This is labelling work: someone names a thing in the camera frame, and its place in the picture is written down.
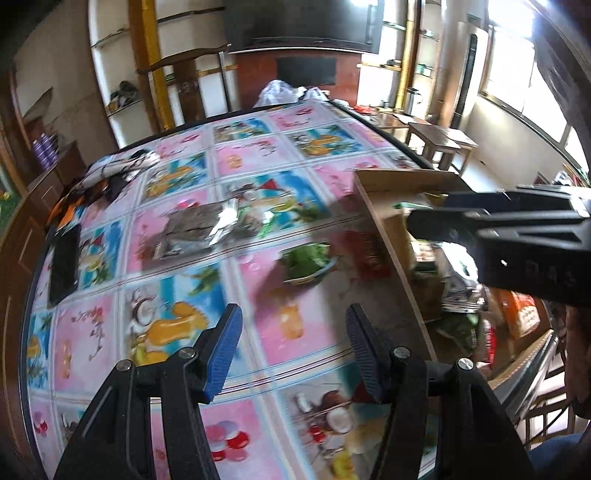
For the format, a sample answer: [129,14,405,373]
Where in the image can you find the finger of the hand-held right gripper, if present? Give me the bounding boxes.
[406,209,492,243]
[441,190,522,214]

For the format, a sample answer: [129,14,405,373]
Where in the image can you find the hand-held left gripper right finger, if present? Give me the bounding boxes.
[345,302,532,480]

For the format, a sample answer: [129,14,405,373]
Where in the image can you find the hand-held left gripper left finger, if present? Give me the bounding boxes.
[53,302,243,480]

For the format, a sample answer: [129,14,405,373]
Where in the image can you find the cardboard box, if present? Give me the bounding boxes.
[353,168,568,388]

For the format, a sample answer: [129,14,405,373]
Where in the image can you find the silver foil snack packet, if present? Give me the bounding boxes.
[441,244,485,315]
[157,203,264,259]

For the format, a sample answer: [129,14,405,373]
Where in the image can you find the small green snack packet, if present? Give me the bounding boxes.
[277,242,340,287]

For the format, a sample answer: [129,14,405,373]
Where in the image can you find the person's right forearm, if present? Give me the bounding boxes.
[526,305,591,480]

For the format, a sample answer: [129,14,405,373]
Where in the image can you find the green cracker packet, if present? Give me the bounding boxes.
[436,314,481,352]
[411,244,442,278]

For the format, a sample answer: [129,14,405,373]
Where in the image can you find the orange cracker packet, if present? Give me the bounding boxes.
[501,291,541,340]

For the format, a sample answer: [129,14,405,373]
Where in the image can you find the small wooden stool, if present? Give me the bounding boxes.
[406,122,479,174]

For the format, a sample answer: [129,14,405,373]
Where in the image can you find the red snack packet gold emblem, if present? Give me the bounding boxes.
[355,231,393,280]

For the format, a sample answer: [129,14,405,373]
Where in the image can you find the low wooden table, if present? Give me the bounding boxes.
[369,108,435,140]

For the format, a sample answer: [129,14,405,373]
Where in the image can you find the standing air conditioner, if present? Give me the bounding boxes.
[455,21,491,134]

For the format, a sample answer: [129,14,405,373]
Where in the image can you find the flat silver foil snack packet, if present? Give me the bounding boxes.
[157,203,264,259]

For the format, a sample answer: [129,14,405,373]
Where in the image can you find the window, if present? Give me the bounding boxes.
[478,0,591,162]

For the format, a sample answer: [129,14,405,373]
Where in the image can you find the glass display shelf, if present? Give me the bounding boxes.
[360,0,444,112]

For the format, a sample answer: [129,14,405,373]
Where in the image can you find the black smartphone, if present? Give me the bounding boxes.
[47,224,82,305]

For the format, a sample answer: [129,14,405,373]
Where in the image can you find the printed fruit tablecloth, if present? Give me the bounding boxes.
[25,99,444,480]

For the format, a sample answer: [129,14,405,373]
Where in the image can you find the white plastic bag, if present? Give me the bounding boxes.
[256,79,331,108]

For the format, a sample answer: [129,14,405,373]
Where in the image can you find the black orange cloth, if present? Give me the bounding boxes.
[55,178,130,232]

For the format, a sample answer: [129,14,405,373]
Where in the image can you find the white cloth black rings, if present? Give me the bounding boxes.
[88,150,160,185]

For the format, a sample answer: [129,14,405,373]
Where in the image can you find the wooden television cabinet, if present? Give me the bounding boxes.
[235,51,361,110]

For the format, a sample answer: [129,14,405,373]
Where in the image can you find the wooden sideboard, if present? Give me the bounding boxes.
[25,141,88,204]

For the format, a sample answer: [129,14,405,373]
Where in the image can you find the black television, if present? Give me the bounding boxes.
[222,0,386,54]

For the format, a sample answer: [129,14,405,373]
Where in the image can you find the wooden chair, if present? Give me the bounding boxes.
[136,44,232,134]

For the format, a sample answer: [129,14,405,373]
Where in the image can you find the dark bag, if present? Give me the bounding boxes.
[111,80,140,107]

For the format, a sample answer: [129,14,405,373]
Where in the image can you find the white wall shelf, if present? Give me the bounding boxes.
[90,0,162,148]

